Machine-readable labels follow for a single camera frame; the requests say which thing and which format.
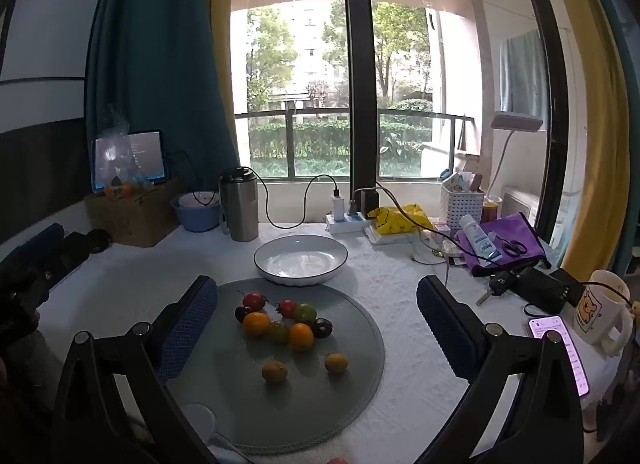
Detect dark plum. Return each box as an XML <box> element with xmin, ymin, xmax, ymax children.
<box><xmin>234</xmin><ymin>306</ymin><xmax>253</xmax><ymax>324</ymax></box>
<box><xmin>311</xmin><ymin>317</ymin><xmax>333</xmax><ymax>339</ymax></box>

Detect yellow small fruit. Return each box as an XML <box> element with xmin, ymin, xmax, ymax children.
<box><xmin>262</xmin><ymin>361</ymin><xmax>288</xmax><ymax>386</ymax></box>
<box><xmin>324</xmin><ymin>352</ymin><xmax>348</xmax><ymax>375</ymax></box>

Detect orange tangerine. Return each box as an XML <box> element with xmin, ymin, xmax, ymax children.
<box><xmin>288</xmin><ymin>323</ymin><xmax>314</xmax><ymax>352</ymax></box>
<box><xmin>242</xmin><ymin>312</ymin><xmax>271</xmax><ymax>337</ymax></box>

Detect green lime fruit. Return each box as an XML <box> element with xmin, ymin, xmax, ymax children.
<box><xmin>293</xmin><ymin>302</ymin><xmax>318</xmax><ymax>325</ymax></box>

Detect white bear mug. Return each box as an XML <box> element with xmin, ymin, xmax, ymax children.
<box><xmin>574</xmin><ymin>270</ymin><xmax>634</xmax><ymax>358</ymax></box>

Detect brown cardboard box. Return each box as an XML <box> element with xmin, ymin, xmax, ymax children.
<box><xmin>84</xmin><ymin>179</ymin><xmax>183</xmax><ymax>247</ymax></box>

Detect clear plastic fruit bag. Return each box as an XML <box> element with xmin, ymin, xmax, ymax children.
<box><xmin>98</xmin><ymin>104</ymin><xmax>152</xmax><ymax>201</ymax></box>

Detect white spray bottle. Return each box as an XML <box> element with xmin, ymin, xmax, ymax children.
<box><xmin>459</xmin><ymin>215</ymin><xmax>502</xmax><ymax>267</ymax></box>

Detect black scissors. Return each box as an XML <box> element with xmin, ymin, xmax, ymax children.
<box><xmin>498</xmin><ymin>236</ymin><xmax>528</xmax><ymax>258</ymax></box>

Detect round grey placemat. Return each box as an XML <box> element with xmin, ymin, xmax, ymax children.
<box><xmin>167</xmin><ymin>279</ymin><xmax>385</xmax><ymax>455</ymax></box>

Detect tablet screen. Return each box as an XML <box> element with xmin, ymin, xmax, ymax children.
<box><xmin>92</xmin><ymin>130</ymin><xmax>168</xmax><ymax>193</ymax></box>

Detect purple pouch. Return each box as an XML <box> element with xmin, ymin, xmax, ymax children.
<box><xmin>454</xmin><ymin>213</ymin><xmax>551</xmax><ymax>277</ymax></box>

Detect red tomato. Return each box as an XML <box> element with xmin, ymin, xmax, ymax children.
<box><xmin>277</xmin><ymin>299</ymin><xmax>297</xmax><ymax>319</ymax></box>
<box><xmin>242</xmin><ymin>293</ymin><xmax>267</xmax><ymax>311</ymax></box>

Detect blue plastic bowl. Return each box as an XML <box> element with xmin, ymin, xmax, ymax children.
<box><xmin>170</xmin><ymin>191</ymin><xmax>220</xmax><ymax>233</ymax></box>

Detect yellow curtain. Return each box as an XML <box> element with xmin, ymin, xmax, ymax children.
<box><xmin>562</xmin><ymin>0</ymin><xmax>630</xmax><ymax>281</ymax></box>

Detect white plastic basket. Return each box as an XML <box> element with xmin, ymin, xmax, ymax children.
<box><xmin>440</xmin><ymin>179</ymin><xmax>485</xmax><ymax>232</ymax></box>

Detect stainless steel tumbler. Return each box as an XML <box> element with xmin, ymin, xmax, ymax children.
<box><xmin>219</xmin><ymin>167</ymin><xmax>258</xmax><ymax>242</ymax></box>

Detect yellow plastic bag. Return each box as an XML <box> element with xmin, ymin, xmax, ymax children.
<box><xmin>367</xmin><ymin>204</ymin><xmax>433</xmax><ymax>235</ymax></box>

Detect white plate dark rim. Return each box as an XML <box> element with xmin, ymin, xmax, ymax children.
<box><xmin>254</xmin><ymin>235</ymin><xmax>348</xmax><ymax>286</ymax></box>

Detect white power strip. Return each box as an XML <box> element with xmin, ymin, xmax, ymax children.
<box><xmin>326</xmin><ymin>213</ymin><xmax>374</xmax><ymax>235</ymax></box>

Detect teal curtain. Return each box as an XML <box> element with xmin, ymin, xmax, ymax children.
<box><xmin>84</xmin><ymin>0</ymin><xmax>239</xmax><ymax>190</ymax></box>

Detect black power adapter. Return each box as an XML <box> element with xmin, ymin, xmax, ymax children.
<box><xmin>359</xmin><ymin>187</ymin><xmax>380</xmax><ymax>216</ymax></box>

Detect white usb charger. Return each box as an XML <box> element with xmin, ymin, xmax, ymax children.
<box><xmin>332</xmin><ymin>187</ymin><xmax>345</xmax><ymax>222</ymax></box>

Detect white desk lamp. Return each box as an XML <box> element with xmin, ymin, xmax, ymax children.
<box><xmin>487</xmin><ymin>110</ymin><xmax>544</xmax><ymax>193</ymax></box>

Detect balcony railing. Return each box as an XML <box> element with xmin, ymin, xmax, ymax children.
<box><xmin>235</xmin><ymin>107</ymin><xmax>480</xmax><ymax>181</ymax></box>

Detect black charging cable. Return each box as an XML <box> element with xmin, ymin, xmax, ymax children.
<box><xmin>246</xmin><ymin>167</ymin><xmax>342</xmax><ymax>231</ymax></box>

